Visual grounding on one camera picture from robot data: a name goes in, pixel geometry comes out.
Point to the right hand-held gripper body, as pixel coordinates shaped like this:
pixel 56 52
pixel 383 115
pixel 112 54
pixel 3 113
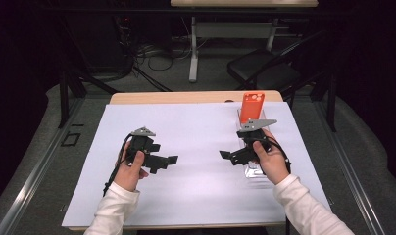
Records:
pixel 251 137

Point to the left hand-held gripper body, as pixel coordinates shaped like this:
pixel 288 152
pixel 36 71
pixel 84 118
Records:
pixel 140 143

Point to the clear plastic box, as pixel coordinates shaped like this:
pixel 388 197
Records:
pixel 255 171

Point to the person's left hand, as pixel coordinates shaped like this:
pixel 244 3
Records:
pixel 129 173

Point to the person's right hand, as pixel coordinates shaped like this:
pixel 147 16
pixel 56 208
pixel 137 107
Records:
pixel 272 163

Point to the white paper sheet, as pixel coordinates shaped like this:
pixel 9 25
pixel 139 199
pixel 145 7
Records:
pixel 199 196

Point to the black folding chair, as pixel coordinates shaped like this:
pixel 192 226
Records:
pixel 261 70

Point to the black metal stand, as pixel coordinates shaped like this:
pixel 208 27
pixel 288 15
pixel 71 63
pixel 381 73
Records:
pixel 331 101
pixel 63 98

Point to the white-legged wooden desk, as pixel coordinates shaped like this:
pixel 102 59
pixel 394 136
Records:
pixel 194 49

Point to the dark cabinet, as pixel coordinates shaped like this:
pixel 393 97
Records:
pixel 98 42

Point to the metal floor rail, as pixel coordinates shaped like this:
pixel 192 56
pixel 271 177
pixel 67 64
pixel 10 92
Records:
pixel 29 186
pixel 353 182

